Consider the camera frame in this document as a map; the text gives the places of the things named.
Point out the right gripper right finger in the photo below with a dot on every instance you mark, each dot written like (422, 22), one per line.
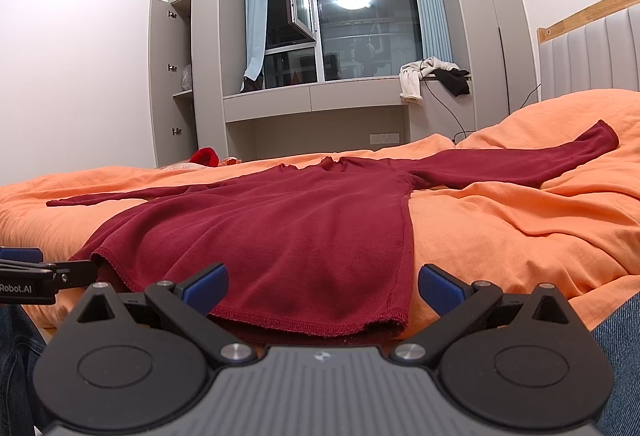
(462, 309)

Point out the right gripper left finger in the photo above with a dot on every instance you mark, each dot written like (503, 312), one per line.
(183, 308)

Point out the dark red long-sleeve garment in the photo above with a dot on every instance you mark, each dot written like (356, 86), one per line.
(324, 250)

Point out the orange bed cover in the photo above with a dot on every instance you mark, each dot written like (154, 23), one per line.
(579, 231)

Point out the bright red cloth item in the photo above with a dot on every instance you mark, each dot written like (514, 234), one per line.
(206, 157)

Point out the open grey wardrobe door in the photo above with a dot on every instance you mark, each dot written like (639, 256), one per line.
(171, 104)

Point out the black cloth on sill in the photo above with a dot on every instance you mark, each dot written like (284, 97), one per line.
(455, 81)

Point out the white cloth on sill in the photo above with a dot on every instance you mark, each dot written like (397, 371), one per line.
(412, 74)

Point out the grey padded headboard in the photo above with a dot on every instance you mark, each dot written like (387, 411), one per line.
(595, 48)

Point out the window with open pane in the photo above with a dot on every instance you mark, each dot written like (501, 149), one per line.
(311, 41)

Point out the left light blue curtain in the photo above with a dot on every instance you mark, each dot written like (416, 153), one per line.
(256, 16)

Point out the white wall socket plate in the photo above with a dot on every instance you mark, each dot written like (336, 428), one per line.
(384, 138)

